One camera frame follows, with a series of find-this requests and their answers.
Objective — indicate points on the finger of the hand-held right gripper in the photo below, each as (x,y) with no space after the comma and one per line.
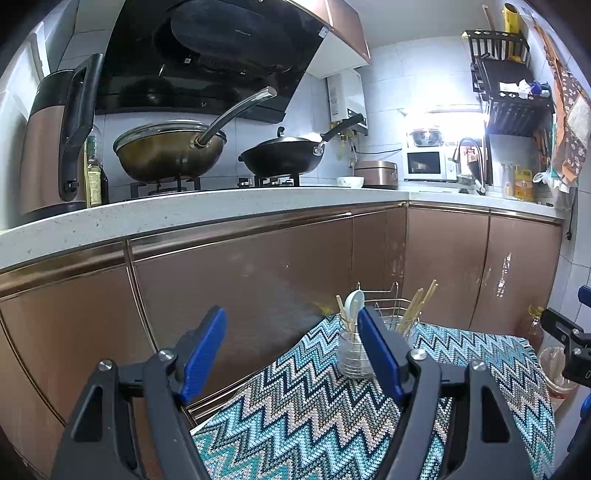
(585,296)
(561,323)

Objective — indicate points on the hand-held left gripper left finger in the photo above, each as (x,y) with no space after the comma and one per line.
(203,355)

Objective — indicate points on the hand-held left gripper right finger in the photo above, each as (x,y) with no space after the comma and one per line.
(378,350)

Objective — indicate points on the wooden chopstick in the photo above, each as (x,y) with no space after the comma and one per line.
(427,295)
(407,317)
(414,305)
(344,309)

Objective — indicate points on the white ceramic spoon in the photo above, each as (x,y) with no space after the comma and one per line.
(349,311)
(356,297)

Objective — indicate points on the plastic tub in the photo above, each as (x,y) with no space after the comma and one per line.
(556,374)

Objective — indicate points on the zigzag knitted cloth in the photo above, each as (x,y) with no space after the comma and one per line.
(300,415)

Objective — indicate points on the yellow oil bottle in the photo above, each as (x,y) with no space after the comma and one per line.
(524,187)

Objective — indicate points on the clear bottle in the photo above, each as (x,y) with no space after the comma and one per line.
(508,184)

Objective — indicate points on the patterned apron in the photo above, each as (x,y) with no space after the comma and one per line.
(570,129)

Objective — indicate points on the white bowl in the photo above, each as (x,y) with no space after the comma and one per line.
(350,182)

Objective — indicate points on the black gas stove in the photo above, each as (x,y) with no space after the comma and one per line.
(217,184)

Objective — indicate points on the steel faucet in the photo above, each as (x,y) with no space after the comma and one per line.
(478,161)

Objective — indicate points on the bronze rice cooker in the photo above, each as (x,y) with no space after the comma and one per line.
(376,173)

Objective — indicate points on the white microwave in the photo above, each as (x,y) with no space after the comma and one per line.
(425,164)

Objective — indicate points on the dark sauce bottle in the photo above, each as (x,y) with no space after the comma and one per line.
(104,187)

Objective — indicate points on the black dish rack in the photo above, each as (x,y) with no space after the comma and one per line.
(503,110)

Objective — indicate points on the bronze wok with glass lid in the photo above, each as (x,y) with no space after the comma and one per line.
(166,154)

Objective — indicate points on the green cap oil bottle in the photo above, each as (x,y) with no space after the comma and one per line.
(93,180)

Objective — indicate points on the brass pipes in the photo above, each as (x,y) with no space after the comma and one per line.
(342,143)

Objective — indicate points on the blue item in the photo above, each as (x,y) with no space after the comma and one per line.
(541,88)

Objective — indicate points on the black wok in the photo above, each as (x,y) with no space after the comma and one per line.
(281,157)

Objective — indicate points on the steel bowls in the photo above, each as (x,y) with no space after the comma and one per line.
(425,137)

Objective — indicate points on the crumpled white bag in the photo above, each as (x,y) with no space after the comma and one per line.
(515,88)

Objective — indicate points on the white water heater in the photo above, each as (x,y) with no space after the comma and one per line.
(346,101)

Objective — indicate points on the bronze electric kettle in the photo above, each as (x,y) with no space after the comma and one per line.
(46,152)

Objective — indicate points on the yellow tube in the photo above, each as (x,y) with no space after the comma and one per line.
(511,18)

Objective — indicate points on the wooden stick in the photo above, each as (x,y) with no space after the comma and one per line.
(486,18)

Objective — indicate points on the black glass range hood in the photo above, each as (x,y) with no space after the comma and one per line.
(207,60)

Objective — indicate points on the brown upper cabinet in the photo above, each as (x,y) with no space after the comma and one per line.
(351,27)

